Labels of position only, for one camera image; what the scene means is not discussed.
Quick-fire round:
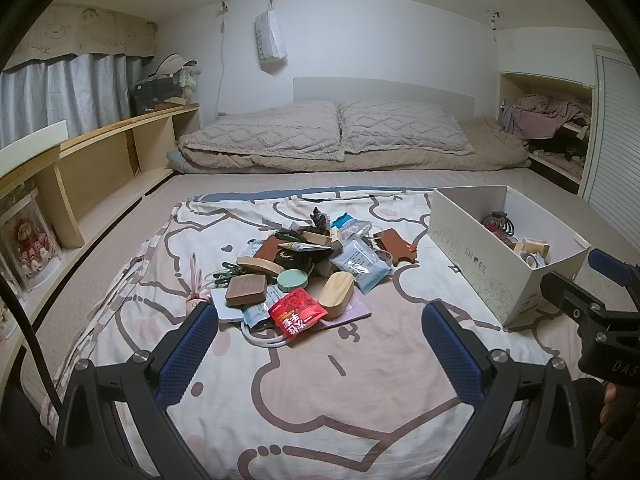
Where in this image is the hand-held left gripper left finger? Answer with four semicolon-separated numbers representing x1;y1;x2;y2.
52;301;221;480

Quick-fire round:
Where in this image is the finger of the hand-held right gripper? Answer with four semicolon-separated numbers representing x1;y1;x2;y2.
540;271;608;332
587;249;640;288

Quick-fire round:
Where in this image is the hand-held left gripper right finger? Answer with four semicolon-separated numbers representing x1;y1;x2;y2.
421;301;586;480

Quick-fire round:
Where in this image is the white shoe box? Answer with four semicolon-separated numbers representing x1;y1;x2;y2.
429;185;592;332

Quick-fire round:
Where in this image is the red snack packet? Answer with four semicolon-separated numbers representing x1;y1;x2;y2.
268;288;328;343

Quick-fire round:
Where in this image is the oval wooden case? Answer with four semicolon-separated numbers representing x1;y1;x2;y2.
317;271;357;320

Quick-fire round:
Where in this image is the person's right hand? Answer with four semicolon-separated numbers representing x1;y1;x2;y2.
602;382;623;428

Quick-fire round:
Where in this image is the beige tissue packet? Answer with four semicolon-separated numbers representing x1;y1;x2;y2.
522;237;551;261

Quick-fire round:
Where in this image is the white slim box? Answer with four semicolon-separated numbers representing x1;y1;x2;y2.
210;287;251;323

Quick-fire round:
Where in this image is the pink plastic toy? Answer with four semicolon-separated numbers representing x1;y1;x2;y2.
177;255;211;303

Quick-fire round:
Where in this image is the light blue packet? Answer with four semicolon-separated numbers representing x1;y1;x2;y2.
242;285;281;331

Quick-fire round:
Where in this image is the brown soap bar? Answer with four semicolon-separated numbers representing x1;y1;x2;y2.
225;274;268;308

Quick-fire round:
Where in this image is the green clip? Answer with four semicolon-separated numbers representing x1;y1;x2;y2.
209;261;246;281

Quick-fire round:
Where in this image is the brown hair claw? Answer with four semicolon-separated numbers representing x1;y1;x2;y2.
481;210;517;238

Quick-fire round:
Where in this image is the brown leather pouch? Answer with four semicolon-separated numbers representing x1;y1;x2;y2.
374;228;418;266

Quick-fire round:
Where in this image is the dark clothes pile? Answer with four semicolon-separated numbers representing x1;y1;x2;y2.
527;125;591;181

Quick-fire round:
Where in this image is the white louvred closet door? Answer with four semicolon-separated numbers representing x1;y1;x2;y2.
580;45;640;251

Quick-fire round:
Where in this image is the blue white packet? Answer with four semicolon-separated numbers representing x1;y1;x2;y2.
331;237;393;296

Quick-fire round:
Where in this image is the green round tin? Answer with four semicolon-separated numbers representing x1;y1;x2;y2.
277;267;313;293

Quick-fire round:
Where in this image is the brown wallet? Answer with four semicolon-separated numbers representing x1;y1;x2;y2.
252;237;286;266

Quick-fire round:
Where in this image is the cartoon printed blanket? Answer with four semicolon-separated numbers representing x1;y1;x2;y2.
47;185;601;480

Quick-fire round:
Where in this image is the beige folded blanket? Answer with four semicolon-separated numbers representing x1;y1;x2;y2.
167;116;532;175

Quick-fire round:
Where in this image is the pink clothes pile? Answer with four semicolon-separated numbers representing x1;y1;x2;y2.
501;92;593;141

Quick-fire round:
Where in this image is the clear doll display case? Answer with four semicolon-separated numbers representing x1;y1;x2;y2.
0;187;63;293

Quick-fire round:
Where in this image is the wooden bedside shelf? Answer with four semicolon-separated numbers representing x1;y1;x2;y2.
0;102;201;376

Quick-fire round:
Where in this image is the grey quilted pillow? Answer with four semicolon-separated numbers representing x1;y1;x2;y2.
178;100;347;163
336;100;476;157

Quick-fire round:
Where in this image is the white panel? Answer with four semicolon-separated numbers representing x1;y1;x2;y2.
0;120;68;153

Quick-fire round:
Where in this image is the green plush toy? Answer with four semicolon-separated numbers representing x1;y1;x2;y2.
180;65;202;98

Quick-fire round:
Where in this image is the grey curtain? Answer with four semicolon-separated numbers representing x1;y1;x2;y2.
0;52;151;148

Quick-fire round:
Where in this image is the white hat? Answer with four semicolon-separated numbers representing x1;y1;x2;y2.
147;54;198;78

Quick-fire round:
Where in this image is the white hanging bag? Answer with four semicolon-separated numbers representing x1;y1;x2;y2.
254;7;288;63

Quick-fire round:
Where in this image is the printed beige valance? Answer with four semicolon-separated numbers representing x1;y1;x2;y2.
2;2;160;71

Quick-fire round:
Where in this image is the black cable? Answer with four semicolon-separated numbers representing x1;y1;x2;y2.
0;255;66;401

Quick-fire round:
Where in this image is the wall niche shelf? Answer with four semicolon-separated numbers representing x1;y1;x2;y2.
497;71;598;196

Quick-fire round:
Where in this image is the white wall cable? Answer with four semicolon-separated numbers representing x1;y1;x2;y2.
215;2;231;118

